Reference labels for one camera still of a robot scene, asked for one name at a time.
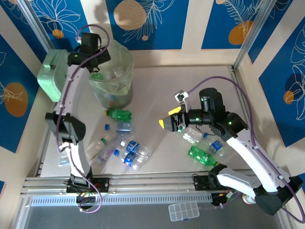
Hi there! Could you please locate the white-capped bottle blue label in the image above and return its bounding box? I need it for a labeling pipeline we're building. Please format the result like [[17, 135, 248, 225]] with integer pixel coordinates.
[[120, 140, 153, 158]]

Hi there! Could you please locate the clear square bottle blue band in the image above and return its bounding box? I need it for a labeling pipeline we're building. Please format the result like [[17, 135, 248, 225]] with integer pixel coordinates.
[[104, 122, 134, 135]]

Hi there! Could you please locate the clear bottle pink label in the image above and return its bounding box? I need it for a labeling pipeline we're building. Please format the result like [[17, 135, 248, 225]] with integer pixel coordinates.
[[94, 135, 125, 165]]

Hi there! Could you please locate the clear bin with plastic liner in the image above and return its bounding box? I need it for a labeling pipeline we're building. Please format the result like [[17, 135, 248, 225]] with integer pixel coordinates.
[[78, 39, 134, 108]]

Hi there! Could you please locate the mint green plastic case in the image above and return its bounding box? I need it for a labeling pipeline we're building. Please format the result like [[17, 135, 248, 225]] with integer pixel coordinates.
[[37, 49, 72, 103]]

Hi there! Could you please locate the clear compartment organiser box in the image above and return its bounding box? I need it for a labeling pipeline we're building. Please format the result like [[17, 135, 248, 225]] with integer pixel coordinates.
[[168, 201, 200, 222]]

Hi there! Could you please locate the black base electronics module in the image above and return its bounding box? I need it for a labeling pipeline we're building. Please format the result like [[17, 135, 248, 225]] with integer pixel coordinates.
[[75, 190, 97, 210], [211, 190, 239, 208]]

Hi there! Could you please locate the jar with orange lid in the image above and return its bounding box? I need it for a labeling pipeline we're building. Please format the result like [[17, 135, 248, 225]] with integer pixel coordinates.
[[242, 194, 257, 206]]

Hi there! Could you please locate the clear plastic wrapper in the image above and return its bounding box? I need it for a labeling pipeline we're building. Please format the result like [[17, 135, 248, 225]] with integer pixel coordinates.
[[59, 150, 70, 167]]

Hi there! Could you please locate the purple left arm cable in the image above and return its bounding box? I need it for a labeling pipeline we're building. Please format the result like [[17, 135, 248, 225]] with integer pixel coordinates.
[[56, 24, 111, 214]]

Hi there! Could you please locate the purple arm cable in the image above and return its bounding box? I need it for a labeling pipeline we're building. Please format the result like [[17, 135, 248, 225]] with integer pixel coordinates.
[[187, 75, 305, 224], [56, 24, 111, 214]]

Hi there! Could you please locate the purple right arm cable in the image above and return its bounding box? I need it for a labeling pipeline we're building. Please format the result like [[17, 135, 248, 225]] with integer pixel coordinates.
[[187, 75, 305, 224]]

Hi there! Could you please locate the aluminium table side rail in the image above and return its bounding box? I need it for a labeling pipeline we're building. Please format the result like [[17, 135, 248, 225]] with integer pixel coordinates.
[[231, 66, 282, 189]]

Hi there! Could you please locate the aluminium frame post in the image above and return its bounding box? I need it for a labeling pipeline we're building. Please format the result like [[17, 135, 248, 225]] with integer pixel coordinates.
[[16, 0, 57, 52], [233, 0, 278, 70]]

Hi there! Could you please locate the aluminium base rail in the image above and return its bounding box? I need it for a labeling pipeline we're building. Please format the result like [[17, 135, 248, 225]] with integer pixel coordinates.
[[22, 170, 258, 195]]

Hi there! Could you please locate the slotted grey cable duct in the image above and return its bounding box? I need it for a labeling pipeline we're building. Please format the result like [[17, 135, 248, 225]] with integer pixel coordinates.
[[30, 193, 213, 206]]

